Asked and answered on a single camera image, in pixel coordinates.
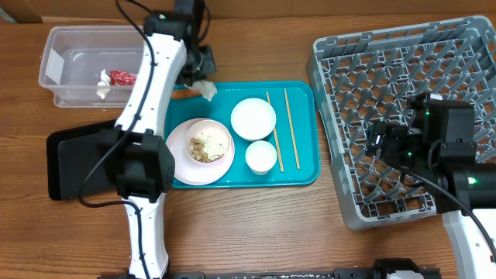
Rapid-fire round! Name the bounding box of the teal serving tray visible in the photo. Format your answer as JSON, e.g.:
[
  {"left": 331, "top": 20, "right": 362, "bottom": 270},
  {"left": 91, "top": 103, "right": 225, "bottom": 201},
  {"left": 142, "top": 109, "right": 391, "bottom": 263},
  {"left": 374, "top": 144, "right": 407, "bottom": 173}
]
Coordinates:
[{"left": 164, "top": 81, "right": 320, "bottom": 189}]

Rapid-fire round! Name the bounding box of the orange carrot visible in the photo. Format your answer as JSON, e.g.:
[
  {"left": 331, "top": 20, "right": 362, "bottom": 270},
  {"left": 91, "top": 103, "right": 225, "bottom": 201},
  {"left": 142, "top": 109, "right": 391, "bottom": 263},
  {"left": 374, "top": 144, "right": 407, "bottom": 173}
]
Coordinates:
[{"left": 171, "top": 88, "right": 202, "bottom": 100}]

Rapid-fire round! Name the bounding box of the pink bowl with food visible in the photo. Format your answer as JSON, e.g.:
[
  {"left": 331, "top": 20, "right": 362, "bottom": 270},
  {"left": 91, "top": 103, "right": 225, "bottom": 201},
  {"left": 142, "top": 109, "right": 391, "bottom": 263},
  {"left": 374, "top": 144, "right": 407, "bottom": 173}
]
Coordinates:
[{"left": 184, "top": 119, "right": 232, "bottom": 164}]

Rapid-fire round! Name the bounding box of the black plastic tray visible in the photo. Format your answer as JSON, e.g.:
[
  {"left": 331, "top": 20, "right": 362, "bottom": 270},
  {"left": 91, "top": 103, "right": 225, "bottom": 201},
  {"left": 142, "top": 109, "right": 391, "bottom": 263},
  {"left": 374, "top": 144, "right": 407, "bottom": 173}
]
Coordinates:
[{"left": 46, "top": 119, "right": 115, "bottom": 201}]

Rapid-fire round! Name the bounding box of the white round bowl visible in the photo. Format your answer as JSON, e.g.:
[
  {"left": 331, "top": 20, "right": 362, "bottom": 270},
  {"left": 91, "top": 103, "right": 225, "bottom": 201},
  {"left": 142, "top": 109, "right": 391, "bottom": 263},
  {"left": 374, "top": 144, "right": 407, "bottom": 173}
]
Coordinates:
[{"left": 231, "top": 98, "right": 277, "bottom": 141}]

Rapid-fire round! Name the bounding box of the white cup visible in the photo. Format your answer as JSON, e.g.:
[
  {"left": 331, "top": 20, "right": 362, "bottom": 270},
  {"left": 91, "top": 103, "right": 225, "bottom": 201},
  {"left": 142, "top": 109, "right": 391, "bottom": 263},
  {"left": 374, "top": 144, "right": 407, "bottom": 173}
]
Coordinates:
[{"left": 245, "top": 140, "right": 277, "bottom": 175}]

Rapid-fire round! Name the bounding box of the wooden chopstick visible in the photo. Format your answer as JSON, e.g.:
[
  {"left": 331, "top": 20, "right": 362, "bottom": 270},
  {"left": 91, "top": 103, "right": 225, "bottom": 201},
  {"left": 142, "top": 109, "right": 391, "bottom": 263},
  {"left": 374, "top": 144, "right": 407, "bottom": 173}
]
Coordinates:
[
  {"left": 266, "top": 91, "right": 284, "bottom": 173},
  {"left": 284, "top": 88, "right": 301, "bottom": 170}
]

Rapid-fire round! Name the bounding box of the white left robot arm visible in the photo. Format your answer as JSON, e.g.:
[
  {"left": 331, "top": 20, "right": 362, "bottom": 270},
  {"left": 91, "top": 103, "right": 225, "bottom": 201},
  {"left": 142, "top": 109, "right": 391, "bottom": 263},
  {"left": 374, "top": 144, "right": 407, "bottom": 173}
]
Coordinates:
[{"left": 96, "top": 1, "right": 216, "bottom": 278}]

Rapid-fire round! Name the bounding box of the clear plastic waste bin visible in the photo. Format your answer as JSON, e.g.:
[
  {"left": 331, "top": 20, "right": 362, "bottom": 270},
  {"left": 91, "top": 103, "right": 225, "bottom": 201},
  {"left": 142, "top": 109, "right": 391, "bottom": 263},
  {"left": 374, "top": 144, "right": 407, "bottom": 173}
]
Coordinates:
[{"left": 38, "top": 26, "right": 148, "bottom": 108}]

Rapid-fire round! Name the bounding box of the white tissue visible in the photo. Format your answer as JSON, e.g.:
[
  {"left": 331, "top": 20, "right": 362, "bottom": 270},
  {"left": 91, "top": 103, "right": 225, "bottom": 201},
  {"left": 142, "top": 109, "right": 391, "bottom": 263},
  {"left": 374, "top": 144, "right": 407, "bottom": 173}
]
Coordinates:
[{"left": 186, "top": 81, "right": 217, "bottom": 102}]

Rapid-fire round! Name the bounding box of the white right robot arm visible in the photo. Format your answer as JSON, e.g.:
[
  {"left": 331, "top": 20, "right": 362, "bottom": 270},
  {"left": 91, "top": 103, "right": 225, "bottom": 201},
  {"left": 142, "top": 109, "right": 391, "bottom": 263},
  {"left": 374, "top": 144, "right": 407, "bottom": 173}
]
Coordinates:
[{"left": 365, "top": 93, "right": 495, "bottom": 278}]

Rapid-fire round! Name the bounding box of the grey dishwasher rack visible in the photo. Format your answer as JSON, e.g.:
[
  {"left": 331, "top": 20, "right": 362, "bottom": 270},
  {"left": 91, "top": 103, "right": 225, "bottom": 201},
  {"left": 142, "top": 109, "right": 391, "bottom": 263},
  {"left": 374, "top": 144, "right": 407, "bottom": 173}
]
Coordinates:
[{"left": 307, "top": 15, "right": 495, "bottom": 230}]

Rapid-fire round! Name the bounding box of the white round plate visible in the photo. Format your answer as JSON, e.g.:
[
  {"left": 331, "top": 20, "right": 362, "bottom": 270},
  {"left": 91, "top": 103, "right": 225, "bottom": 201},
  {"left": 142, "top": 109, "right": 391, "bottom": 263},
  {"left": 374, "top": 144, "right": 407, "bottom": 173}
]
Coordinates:
[{"left": 166, "top": 118, "right": 236, "bottom": 186}]

